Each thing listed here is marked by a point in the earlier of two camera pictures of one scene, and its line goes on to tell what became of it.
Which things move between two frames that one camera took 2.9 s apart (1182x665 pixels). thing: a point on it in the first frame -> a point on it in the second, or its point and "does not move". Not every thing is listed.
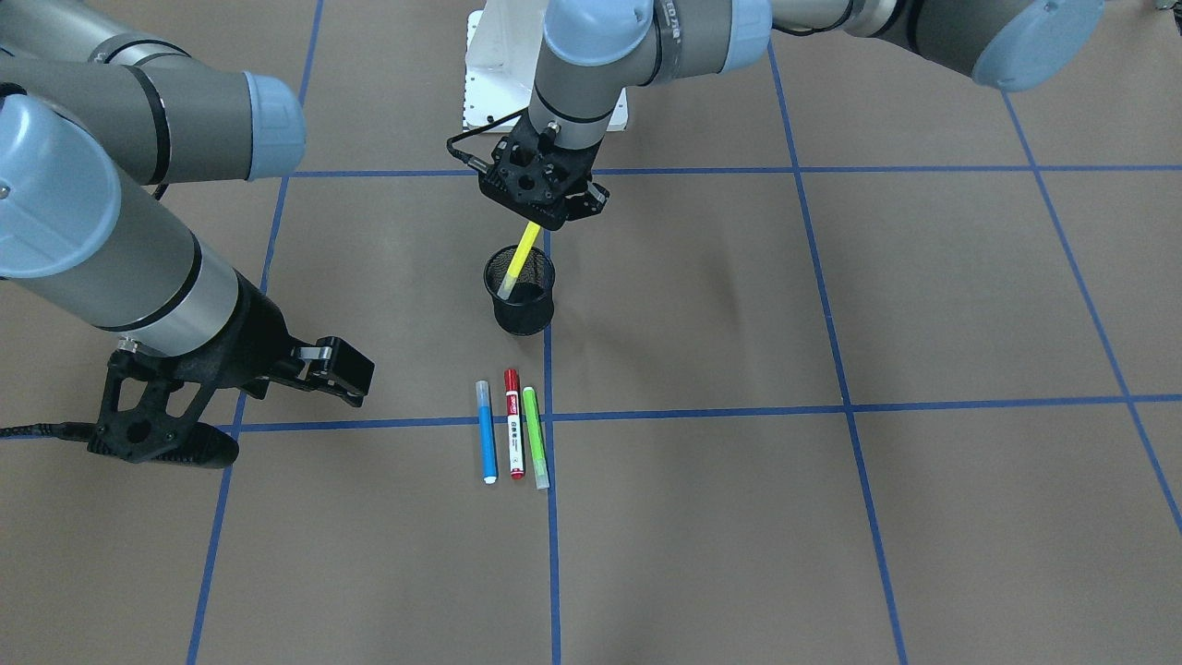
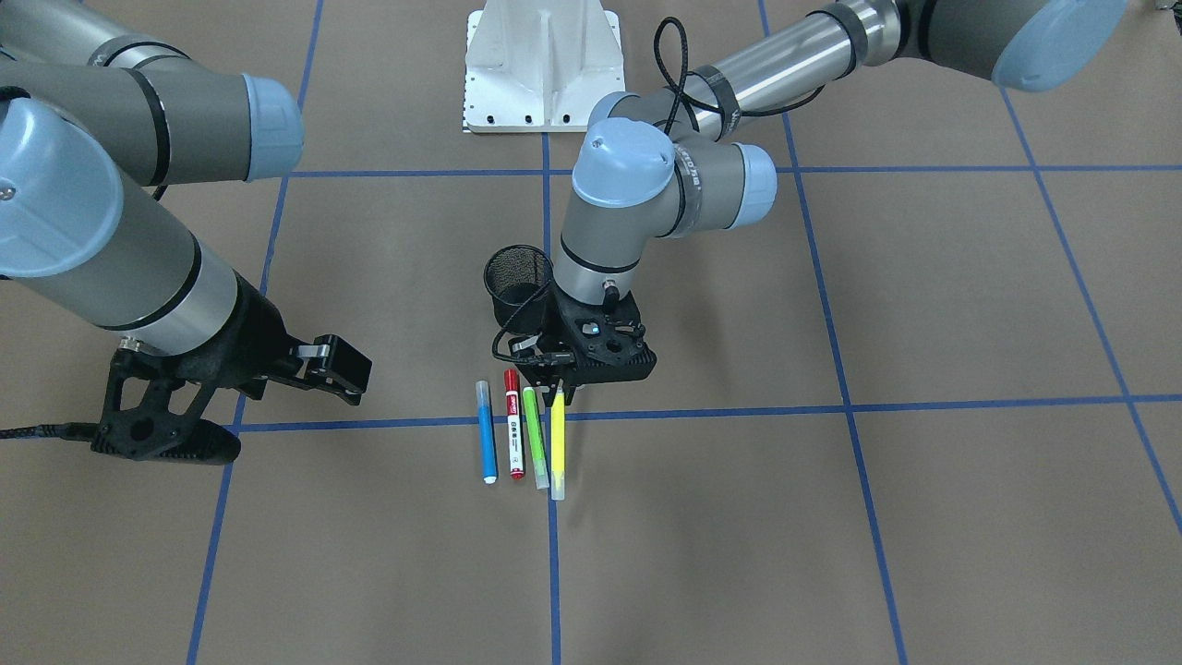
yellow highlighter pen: (521, 256) -> (558, 445)
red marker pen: (515, 443) does not move
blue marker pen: (488, 440) does not move
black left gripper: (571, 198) -> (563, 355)
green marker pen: (537, 441) does not move
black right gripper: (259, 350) does not move
